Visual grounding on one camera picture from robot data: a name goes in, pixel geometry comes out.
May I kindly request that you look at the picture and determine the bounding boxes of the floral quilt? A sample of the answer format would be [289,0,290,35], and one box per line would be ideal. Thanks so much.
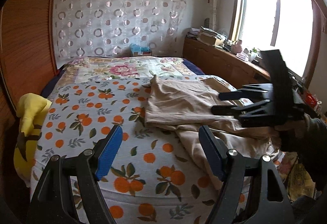
[41,56,204,101]

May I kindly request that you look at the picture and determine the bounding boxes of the brown wooden side cabinet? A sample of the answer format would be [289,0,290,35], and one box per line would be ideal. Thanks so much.
[182,37,270,88]

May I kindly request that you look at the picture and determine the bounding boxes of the person's right hand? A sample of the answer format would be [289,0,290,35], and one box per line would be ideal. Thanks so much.
[274,114,311,138]

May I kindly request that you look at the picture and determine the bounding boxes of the pink figurine on cabinet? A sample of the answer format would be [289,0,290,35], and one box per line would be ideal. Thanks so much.
[231,40,243,55]

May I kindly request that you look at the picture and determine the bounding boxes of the window with brown frame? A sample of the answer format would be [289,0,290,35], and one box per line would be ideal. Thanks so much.
[229,0,321,87]

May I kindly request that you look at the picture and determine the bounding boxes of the white circle-pattern curtain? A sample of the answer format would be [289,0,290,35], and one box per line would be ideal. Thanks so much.
[53,0,186,62]

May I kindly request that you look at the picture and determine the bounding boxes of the orange fruit print bedsheet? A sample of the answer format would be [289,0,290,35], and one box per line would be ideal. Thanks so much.
[30,77,217,223]

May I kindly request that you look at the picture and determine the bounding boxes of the pile of papers and books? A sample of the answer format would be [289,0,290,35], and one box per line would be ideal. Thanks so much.
[186,26,226,46]

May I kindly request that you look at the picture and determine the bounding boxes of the blue tissue box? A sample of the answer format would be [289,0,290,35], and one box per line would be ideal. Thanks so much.
[130,44,152,57]

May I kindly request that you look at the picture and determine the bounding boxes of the brown wooden wardrobe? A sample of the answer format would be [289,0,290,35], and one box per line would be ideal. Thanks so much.
[1,0,57,133]

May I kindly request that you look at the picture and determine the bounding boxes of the beige t-shirt yellow letters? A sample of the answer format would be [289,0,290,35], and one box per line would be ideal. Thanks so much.
[145,76,284,190]

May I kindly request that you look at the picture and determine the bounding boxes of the yellow plush toy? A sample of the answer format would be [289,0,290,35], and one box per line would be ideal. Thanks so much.
[13,93,52,187]

